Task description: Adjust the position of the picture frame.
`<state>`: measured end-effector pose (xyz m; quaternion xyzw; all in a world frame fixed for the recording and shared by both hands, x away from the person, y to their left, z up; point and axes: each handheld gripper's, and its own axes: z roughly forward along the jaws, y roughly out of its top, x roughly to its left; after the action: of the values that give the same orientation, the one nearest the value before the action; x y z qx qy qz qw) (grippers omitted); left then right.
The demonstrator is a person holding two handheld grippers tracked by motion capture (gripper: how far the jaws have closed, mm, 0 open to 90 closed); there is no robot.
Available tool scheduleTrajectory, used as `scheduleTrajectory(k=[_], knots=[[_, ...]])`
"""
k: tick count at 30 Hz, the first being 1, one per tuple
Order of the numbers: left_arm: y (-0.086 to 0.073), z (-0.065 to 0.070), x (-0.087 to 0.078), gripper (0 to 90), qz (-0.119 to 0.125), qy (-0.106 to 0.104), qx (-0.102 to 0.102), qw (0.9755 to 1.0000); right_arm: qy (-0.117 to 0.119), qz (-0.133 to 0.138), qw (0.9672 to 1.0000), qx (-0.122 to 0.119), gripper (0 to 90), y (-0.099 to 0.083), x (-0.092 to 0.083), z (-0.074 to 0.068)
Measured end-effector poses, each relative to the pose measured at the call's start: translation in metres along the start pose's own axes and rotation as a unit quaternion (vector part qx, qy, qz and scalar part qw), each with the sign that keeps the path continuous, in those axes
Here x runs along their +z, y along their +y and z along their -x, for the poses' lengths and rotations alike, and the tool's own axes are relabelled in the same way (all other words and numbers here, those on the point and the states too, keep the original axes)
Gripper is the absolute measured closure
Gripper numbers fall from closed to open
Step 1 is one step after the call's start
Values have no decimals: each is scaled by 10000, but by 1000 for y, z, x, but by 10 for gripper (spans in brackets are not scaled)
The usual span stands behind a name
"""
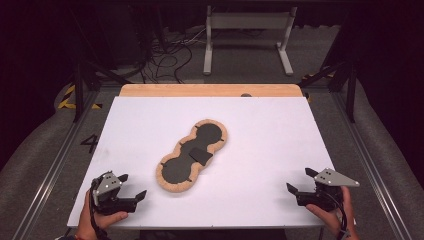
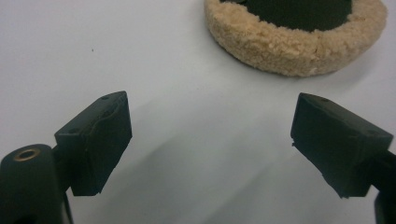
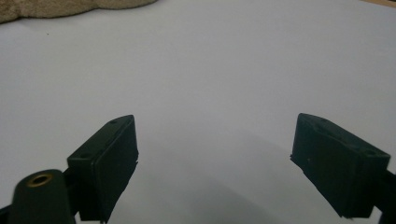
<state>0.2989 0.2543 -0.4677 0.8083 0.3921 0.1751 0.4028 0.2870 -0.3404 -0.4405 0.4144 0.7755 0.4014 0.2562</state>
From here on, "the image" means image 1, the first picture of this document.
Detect person's right hand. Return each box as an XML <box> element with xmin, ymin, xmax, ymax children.
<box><xmin>305</xmin><ymin>185</ymin><xmax>359</xmax><ymax>239</ymax></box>

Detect tan fleece pad dark lining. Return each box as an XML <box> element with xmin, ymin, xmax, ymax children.
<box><xmin>155</xmin><ymin>118</ymin><xmax>229</xmax><ymax>194</ymax></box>

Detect white metal stand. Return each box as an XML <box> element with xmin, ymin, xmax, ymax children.
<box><xmin>203</xmin><ymin>4</ymin><xmax>298</xmax><ymax>77</ymax></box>

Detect black metal frame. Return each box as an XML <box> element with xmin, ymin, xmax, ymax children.
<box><xmin>298</xmin><ymin>19</ymin><xmax>359</xmax><ymax>124</ymax></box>
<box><xmin>68</xmin><ymin>6</ymin><xmax>133</xmax><ymax>123</ymax></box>

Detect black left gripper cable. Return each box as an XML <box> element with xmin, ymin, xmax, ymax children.
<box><xmin>89</xmin><ymin>178</ymin><xmax>111</xmax><ymax>240</ymax></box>

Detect tangle of black floor cables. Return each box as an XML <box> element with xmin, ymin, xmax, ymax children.
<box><xmin>139</xmin><ymin>28</ymin><xmax>208</xmax><ymax>84</ymax></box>

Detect yellow black floor tape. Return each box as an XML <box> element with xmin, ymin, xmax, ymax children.
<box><xmin>301</xmin><ymin>68</ymin><xmax>334</xmax><ymax>81</ymax></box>
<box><xmin>57</xmin><ymin>84</ymin><xmax>103</xmax><ymax>110</ymax></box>

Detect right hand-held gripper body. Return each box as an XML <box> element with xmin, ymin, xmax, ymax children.
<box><xmin>295</xmin><ymin>168</ymin><xmax>361</xmax><ymax>213</ymax></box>

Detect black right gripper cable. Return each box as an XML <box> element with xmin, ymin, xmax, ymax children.
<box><xmin>328</xmin><ymin>191</ymin><xmax>350</xmax><ymax>239</ymax></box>

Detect wooden table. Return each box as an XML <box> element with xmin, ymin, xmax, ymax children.
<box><xmin>119</xmin><ymin>83</ymin><xmax>304</xmax><ymax>98</ymax></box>

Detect aluminium rail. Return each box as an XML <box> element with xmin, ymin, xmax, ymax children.
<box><xmin>11</xmin><ymin>89</ymin><xmax>101</xmax><ymax>240</ymax></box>
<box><xmin>331</xmin><ymin>91</ymin><xmax>414</xmax><ymax>240</ymax></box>

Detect person's left hand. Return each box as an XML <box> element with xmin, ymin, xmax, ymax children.
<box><xmin>77</xmin><ymin>190</ymin><xmax>129</xmax><ymax>240</ymax></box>

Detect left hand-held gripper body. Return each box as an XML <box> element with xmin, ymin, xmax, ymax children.
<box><xmin>91</xmin><ymin>170</ymin><xmax>138</xmax><ymax>216</ymax></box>

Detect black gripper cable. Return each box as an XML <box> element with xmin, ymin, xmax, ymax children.
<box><xmin>328</xmin><ymin>191</ymin><xmax>350</xmax><ymax>239</ymax></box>
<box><xmin>89</xmin><ymin>178</ymin><xmax>111</xmax><ymax>240</ymax></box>

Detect white board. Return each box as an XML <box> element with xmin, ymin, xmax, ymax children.
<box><xmin>66</xmin><ymin>96</ymin><xmax>357</xmax><ymax>230</ymax></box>

